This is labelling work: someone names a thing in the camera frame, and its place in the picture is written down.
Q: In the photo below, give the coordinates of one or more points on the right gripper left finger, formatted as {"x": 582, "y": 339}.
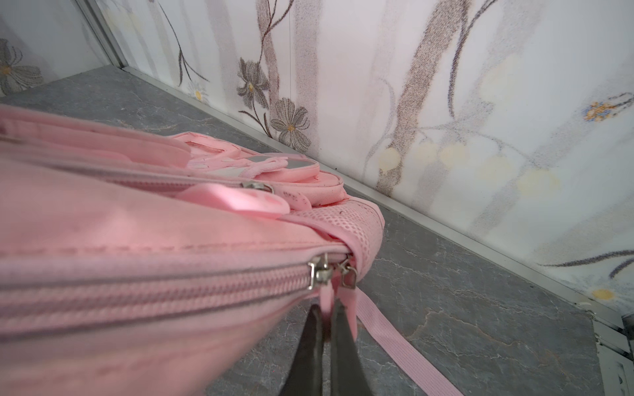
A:
{"x": 305, "y": 377}

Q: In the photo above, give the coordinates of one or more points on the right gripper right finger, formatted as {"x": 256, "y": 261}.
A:
{"x": 347, "y": 375}

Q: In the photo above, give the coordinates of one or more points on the pink backpack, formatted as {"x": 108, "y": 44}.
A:
{"x": 137, "y": 264}

